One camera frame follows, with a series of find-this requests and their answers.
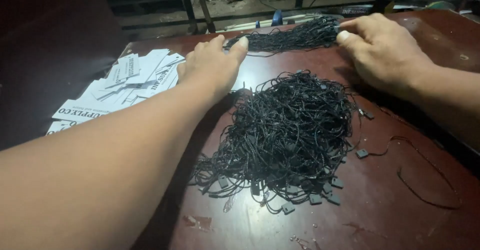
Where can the person's right hand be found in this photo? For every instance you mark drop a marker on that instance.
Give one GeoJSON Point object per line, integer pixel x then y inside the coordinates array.
{"type": "Point", "coordinates": [382, 51]}

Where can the person's left hand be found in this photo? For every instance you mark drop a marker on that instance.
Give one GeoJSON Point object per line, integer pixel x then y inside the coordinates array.
{"type": "Point", "coordinates": [210, 70]}

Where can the printed cardboard carton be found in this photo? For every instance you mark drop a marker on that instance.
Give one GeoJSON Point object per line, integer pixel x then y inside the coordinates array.
{"type": "Point", "coordinates": [352, 10]}

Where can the white tube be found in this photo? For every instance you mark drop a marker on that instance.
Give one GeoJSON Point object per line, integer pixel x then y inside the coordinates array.
{"type": "Point", "coordinates": [262, 22]}

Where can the pile of white paper hang tags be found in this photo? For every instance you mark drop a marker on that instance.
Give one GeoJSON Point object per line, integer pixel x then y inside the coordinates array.
{"type": "Point", "coordinates": [120, 85]}

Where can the black metal frame rack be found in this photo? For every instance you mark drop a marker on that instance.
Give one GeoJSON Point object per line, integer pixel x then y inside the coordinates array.
{"type": "Point", "coordinates": [225, 2]}

